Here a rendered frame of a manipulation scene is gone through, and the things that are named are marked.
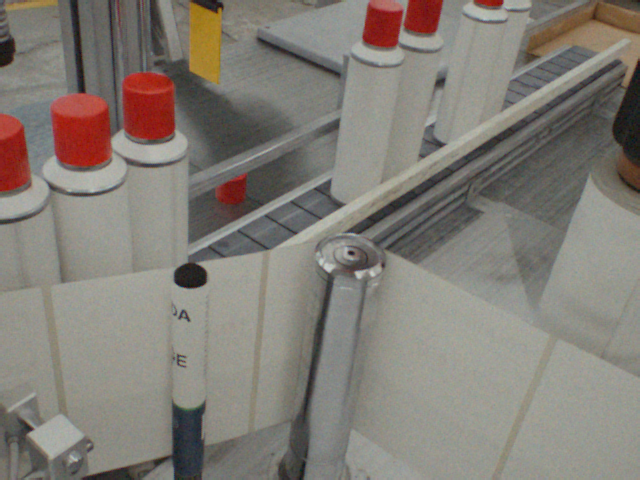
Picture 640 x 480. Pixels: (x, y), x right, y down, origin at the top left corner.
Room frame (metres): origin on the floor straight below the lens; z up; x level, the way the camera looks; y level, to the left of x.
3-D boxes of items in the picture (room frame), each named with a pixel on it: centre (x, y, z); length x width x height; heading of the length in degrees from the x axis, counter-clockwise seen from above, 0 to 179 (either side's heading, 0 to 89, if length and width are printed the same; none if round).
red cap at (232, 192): (0.69, 0.11, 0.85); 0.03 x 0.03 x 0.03
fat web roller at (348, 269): (0.30, -0.02, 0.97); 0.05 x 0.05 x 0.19
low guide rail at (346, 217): (0.74, -0.14, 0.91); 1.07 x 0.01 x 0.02; 145
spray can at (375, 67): (0.65, -0.03, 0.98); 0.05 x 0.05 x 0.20
